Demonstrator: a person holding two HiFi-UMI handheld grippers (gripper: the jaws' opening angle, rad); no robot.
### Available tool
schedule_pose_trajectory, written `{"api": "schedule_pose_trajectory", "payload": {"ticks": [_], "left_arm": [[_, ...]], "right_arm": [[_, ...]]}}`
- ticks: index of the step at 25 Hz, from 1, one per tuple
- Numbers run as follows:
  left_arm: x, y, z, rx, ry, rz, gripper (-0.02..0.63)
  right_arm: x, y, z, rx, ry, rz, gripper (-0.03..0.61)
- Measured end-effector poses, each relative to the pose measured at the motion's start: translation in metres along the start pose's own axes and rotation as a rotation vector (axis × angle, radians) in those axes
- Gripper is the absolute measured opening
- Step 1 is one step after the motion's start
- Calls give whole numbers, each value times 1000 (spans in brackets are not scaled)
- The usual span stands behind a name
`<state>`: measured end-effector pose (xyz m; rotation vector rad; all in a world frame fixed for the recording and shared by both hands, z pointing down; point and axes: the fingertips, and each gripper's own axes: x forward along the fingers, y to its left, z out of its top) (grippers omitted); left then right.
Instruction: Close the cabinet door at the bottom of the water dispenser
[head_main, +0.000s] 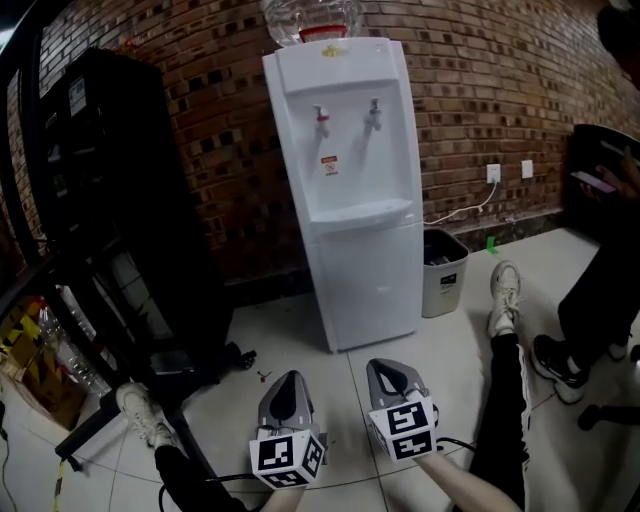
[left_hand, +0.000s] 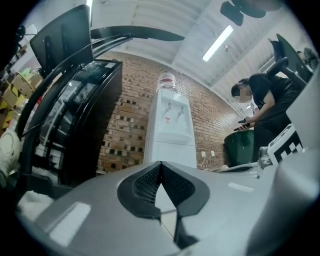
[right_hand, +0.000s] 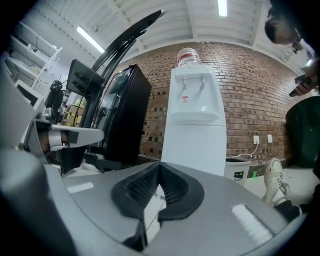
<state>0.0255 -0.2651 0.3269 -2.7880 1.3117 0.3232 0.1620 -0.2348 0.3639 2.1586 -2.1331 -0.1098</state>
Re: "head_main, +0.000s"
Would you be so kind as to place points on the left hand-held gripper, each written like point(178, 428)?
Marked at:
point(285, 460)

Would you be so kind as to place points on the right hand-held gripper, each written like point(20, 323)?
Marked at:
point(405, 430)

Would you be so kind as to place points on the white cabinet door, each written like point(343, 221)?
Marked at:
point(372, 285)

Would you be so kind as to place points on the white water dispenser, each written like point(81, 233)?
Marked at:
point(350, 165)

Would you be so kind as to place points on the person's right forearm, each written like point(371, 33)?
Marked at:
point(460, 485)

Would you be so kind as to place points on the person's left forearm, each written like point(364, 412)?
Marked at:
point(285, 500)

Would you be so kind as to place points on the white cold water tap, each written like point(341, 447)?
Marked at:
point(374, 114)

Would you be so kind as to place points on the white tap with red band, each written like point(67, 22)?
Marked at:
point(322, 120)

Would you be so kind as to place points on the clear water jug red cap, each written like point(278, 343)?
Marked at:
point(312, 17)

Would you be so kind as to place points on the black caster wheel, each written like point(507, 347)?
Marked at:
point(242, 357)

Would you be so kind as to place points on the grey waste bin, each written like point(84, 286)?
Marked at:
point(442, 290)

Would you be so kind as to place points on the person's right leg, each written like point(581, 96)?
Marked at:
point(500, 425)

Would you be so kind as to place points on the person's left white shoe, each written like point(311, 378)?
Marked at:
point(145, 415)

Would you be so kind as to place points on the person's white shoe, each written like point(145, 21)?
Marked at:
point(505, 300)
point(145, 415)

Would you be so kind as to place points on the person's right white shoe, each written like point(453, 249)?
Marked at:
point(505, 300)

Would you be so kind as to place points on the green floor tape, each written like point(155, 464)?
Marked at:
point(492, 246)

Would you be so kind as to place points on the clear empty plastic bottle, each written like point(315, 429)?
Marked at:
point(75, 360)

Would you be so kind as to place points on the black chair base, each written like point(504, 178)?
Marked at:
point(610, 415)

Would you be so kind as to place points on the cardboard box with striped tape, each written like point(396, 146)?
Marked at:
point(35, 380)

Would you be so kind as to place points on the white wall socket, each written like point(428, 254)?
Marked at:
point(493, 173)
point(527, 169)

